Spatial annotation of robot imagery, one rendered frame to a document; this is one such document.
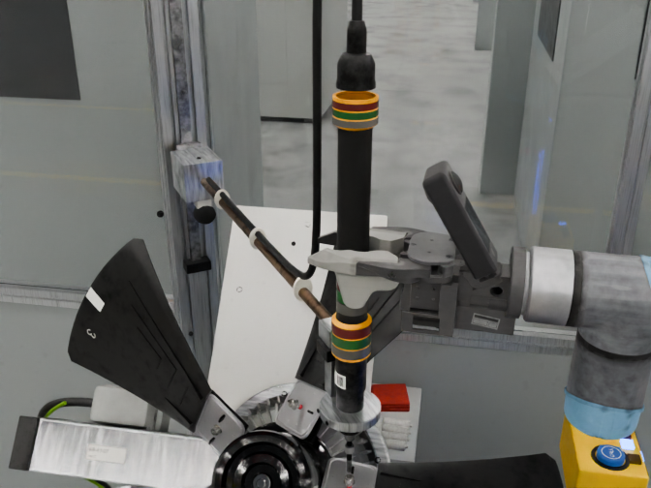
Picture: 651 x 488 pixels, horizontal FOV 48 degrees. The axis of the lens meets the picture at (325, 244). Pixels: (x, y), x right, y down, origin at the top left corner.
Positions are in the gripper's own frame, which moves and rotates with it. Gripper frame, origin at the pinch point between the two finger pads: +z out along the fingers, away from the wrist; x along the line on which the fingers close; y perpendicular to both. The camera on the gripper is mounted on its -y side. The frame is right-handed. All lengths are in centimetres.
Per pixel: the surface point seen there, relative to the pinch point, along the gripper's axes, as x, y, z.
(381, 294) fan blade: 13.8, 12.8, -4.3
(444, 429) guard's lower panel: 71, 78, -13
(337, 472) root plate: 1.7, 31.8, -1.4
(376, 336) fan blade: 8.6, 15.8, -4.6
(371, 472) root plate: 3.2, 32.2, -5.4
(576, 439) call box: 30, 43, -34
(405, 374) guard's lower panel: 71, 64, -4
